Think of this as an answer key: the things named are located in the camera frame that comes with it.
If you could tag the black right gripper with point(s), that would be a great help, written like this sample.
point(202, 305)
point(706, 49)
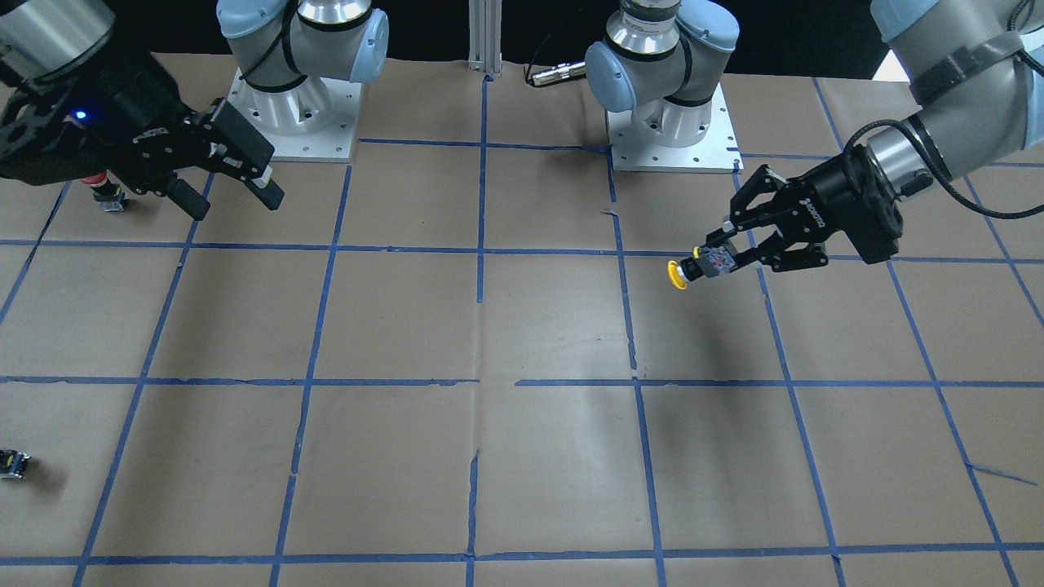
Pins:
point(137, 108)

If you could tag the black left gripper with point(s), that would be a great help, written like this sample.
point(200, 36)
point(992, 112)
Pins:
point(840, 193)

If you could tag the yellow push button switch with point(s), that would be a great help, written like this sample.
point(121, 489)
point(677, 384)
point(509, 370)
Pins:
point(706, 261)

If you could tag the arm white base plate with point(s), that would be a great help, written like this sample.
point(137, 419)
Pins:
point(667, 137)
point(305, 119)

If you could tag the red push button switch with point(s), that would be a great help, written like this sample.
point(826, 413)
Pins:
point(109, 195)

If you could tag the silver cable connector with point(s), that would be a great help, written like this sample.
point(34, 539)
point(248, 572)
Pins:
point(560, 73)

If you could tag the aluminium frame post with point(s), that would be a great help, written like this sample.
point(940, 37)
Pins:
point(485, 36)

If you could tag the small black switch block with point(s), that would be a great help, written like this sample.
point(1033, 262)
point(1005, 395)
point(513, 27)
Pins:
point(14, 463)

